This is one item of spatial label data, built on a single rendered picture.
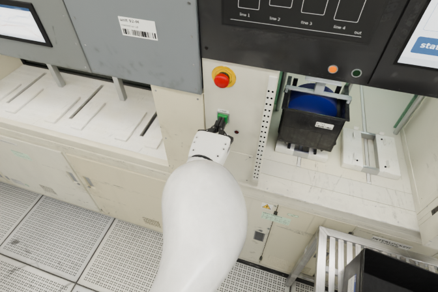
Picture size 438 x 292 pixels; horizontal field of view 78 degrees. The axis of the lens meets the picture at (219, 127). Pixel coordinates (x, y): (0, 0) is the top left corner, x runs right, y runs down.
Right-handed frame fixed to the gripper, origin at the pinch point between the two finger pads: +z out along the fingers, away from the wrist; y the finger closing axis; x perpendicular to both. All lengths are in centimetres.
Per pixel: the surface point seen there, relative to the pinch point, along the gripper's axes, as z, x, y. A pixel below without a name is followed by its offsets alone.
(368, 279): -14, -43, 56
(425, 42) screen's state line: 3, 32, 40
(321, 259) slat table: -12, -44, 41
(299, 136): 22.6, -21.0, 25.4
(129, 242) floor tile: -7, -120, -59
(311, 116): 22.7, -9.9, 27.2
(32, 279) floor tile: -42, -120, -102
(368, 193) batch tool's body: 13, -33, 54
